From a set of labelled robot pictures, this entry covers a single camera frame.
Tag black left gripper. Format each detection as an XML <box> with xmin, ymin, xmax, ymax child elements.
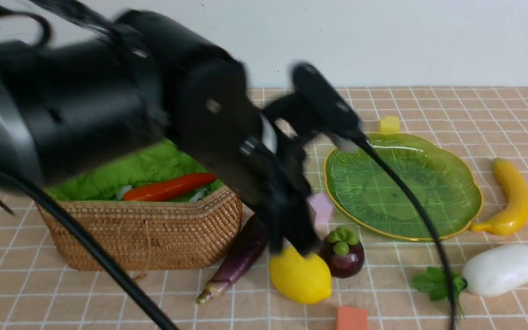
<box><xmin>240</xmin><ymin>117</ymin><xmax>321</xmax><ymax>255</ymax></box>

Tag purple toy eggplant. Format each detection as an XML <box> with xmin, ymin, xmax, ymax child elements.
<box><xmin>196</xmin><ymin>214</ymin><xmax>268</xmax><ymax>305</ymax></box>

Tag orange toy carrot green leaves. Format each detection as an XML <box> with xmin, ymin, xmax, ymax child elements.
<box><xmin>121</xmin><ymin>173</ymin><xmax>216</xmax><ymax>201</ymax></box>

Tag dark purple toy mangosteen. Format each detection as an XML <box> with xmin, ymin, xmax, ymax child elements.
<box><xmin>318</xmin><ymin>227</ymin><xmax>365</xmax><ymax>279</ymax></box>

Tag yellow toy lemon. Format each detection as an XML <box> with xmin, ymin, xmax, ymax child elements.
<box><xmin>269</xmin><ymin>246</ymin><xmax>332</xmax><ymax>304</ymax></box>

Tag yellow toy banana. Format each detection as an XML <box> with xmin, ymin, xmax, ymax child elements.
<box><xmin>468</xmin><ymin>158</ymin><xmax>528</xmax><ymax>236</ymax></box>

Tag white toy radish green leaves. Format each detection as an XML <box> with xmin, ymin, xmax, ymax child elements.
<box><xmin>411</xmin><ymin>244</ymin><xmax>528</xmax><ymax>317</ymax></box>

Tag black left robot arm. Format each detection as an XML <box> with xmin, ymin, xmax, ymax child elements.
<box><xmin>0</xmin><ymin>0</ymin><xmax>321</xmax><ymax>261</ymax></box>

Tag pink foam cube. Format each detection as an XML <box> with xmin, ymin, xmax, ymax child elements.
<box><xmin>308</xmin><ymin>192</ymin><xmax>335</xmax><ymax>227</ymax></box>

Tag green glass leaf plate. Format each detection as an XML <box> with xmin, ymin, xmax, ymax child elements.
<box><xmin>324</xmin><ymin>133</ymin><xmax>484</xmax><ymax>242</ymax></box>

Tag woven wicker basket green lining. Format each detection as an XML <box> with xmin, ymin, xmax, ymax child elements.
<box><xmin>48</xmin><ymin>141</ymin><xmax>243</xmax><ymax>272</ymax></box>

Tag yellow foam cube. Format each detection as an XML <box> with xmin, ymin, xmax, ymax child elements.
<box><xmin>377</xmin><ymin>115</ymin><xmax>401</xmax><ymax>134</ymax></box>

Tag orange foam cube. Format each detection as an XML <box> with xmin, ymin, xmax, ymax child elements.
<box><xmin>335</xmin><ymin>306</ymin><xmax>368</xmax><ymax>330</ymax></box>

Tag black wrist camera on left gripper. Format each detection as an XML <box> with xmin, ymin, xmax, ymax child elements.
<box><xmin>264</xmin><ymin>62</ymin><xmax>368</xmax><ymax>152</ymax></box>

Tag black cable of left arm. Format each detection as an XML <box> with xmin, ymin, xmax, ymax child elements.
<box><xmin>351</xmin><ymin>137</ymin><xmax>458</xmax><ymax>330</ymax></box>

